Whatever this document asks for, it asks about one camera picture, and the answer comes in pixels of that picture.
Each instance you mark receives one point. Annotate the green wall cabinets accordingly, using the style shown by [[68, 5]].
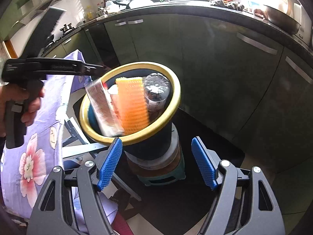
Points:
[[9, 17]]

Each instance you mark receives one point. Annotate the clear plastic water bottle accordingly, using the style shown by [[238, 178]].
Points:
[[156, 90]]

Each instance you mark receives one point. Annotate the teal plastic stool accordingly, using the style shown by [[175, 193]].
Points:
[[166, 180]]

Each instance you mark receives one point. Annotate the white plate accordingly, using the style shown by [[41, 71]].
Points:
[[139, 3]]

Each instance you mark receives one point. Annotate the light green base cabinets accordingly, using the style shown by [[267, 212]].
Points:
[[71, 45]]

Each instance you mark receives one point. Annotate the person's left hand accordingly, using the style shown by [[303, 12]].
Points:
[[34, 107]]

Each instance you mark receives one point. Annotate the dark rag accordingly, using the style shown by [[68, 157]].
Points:
[[229, 4]]

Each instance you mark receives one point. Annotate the yellow oil bottle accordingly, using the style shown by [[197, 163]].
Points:
[[89, 13]]

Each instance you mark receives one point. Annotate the yellow-rimmed dark trash bin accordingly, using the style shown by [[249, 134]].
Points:
[[156, 142]]

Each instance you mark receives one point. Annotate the round metal tin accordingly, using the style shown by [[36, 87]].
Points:
[[168, 156]]

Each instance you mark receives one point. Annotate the orange mesh sponge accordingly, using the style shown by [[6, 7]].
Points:
[[132, 102]]

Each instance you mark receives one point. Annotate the dark red cloth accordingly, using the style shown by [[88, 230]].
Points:
[[122, 225]]

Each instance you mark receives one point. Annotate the brown white snack packet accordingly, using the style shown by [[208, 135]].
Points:
[[100, 102]]

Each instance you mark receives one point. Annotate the grey folding table frame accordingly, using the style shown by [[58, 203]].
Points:
[[80, 149]]

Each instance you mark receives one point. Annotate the metal basin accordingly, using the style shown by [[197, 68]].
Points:
[[281, 18]]

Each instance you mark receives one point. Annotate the dark green base cabinets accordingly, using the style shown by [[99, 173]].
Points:
[[207, 66]]

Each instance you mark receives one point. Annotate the dark stone countertop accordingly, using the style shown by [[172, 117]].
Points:
[[183, 6]]

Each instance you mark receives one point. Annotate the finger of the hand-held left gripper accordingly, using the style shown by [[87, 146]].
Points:
[[95, 69], [49, 24]]

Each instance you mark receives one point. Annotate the steel range hood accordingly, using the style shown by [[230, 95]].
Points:
[[41, 2]]

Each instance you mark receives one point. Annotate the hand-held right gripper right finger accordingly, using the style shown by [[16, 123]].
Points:
[[204, 164]]

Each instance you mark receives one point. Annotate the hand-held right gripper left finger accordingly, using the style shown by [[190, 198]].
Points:
[[110, 166]]

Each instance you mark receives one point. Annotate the purple floral tablecloth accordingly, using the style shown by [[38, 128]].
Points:
[[36, 132]]

